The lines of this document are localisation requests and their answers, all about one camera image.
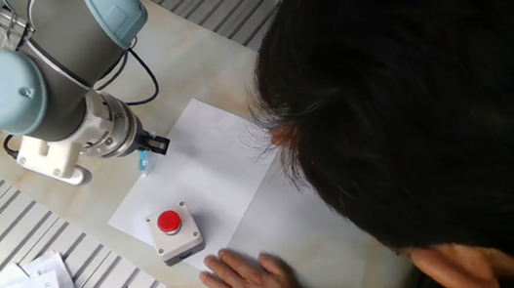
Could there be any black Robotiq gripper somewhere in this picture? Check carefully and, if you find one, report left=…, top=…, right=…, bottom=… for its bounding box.
left=134, top=127, right=173, bottom=158

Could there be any blue correction tape dispenser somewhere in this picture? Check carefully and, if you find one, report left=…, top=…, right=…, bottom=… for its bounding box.
left=136, top=147, right=158, bottom=178

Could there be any person left hand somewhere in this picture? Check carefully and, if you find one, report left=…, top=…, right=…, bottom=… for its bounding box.
left=195, top=240, right=300, bottom=288

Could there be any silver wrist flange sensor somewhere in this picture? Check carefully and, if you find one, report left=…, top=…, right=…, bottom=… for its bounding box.
left=76, top=89, right=146, bottom=162

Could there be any grey box red push button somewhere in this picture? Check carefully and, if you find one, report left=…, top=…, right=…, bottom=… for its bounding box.
left=142, top=198, right=208, bottom=269

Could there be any person head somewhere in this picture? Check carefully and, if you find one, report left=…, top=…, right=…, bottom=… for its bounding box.
left=238, top=0, right=514, bottom=288

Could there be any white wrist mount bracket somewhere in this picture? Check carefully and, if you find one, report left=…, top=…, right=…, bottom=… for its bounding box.
left=10, top=91, right=118, bottom=192

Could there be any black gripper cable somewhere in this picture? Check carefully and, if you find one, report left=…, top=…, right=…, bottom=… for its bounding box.
left=0, top=46, right=167, bottom=161

